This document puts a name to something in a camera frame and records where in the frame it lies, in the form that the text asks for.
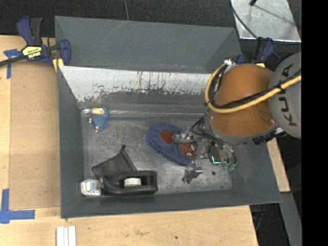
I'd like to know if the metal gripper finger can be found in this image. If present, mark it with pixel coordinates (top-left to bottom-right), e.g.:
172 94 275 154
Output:
182 160 204 185
173 132 194 145

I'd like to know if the blue slipper with red face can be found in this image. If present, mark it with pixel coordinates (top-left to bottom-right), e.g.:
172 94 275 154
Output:
145 122 199 167

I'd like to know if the black tape dispenser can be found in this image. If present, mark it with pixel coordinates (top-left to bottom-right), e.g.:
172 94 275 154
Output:
101 170 158 197

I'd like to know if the black fan-shaped pouch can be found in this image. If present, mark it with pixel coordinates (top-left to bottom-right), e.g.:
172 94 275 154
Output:
91 144 138 179

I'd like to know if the blue toy figure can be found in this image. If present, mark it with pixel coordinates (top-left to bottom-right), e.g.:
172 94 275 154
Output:
81 106 111 133

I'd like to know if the grey metal bin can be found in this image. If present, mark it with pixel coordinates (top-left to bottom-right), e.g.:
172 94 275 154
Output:
54 15 283 219

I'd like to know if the small white bottle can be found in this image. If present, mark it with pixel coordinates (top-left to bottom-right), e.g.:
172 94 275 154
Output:
80 179 102 197

